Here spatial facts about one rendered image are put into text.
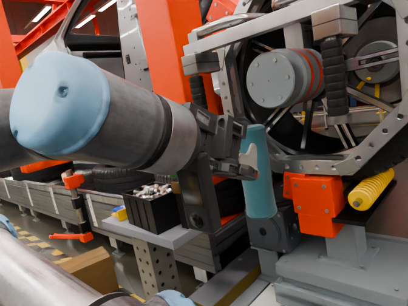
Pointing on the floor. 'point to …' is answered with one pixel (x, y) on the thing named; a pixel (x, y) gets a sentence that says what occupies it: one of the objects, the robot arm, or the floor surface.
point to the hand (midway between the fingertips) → (251, 178)
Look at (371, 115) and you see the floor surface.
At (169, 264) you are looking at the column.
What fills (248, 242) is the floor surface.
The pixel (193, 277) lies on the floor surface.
